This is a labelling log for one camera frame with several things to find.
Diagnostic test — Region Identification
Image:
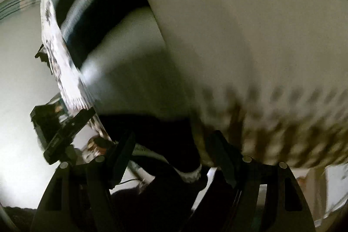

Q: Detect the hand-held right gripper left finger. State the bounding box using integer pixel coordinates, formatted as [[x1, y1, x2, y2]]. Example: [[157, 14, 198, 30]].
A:
[[30, 131, 136, 232]]

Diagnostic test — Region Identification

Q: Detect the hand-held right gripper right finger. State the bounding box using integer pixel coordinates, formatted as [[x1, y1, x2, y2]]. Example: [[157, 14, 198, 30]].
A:
[[205, 130, 316, 232]]

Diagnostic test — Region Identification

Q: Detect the narrow grey-green curtain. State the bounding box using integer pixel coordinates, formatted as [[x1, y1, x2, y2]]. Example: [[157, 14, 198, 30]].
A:
[[0, 0, 41, 20]]

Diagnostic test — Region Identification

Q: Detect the floral bed blanket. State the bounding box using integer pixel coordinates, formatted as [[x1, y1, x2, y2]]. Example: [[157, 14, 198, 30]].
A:
[[40, 0, 348, 170]]

